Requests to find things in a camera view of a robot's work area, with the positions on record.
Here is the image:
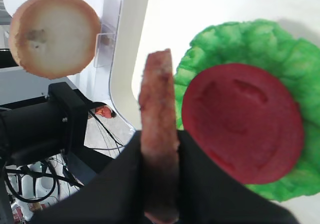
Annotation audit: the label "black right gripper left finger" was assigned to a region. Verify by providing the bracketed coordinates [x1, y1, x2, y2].
[31, 131, 146, 223]

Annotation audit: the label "left long clear acrylic rail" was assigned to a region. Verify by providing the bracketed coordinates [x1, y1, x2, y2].
[94, 0, 123, 68]

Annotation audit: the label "thin brown meat patty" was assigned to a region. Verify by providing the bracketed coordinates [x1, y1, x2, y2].
[138, 49, 180, 223]

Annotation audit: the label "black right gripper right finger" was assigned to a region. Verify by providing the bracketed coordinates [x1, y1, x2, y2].
[177, 130, 298, 223]

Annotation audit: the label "standing bun bottom slice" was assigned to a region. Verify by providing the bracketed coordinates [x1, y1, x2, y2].
[8, 0, 101, 79]

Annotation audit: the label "black cables below table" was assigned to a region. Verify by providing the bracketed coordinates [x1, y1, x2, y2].
[3, 108, 126, 204]

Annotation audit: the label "white rectangular serving tray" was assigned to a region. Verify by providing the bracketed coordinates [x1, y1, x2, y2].
[110, 0, 320, 223]

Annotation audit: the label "green lettuce leaf on tray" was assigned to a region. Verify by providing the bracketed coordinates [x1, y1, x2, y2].
[174, 20, 320, 202]

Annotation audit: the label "red tomato slice on tray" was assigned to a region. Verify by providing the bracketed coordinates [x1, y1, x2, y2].
[181, 63, 304, 184]

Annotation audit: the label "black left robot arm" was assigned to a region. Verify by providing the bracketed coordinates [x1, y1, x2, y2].
[0, 82, 104, 166]

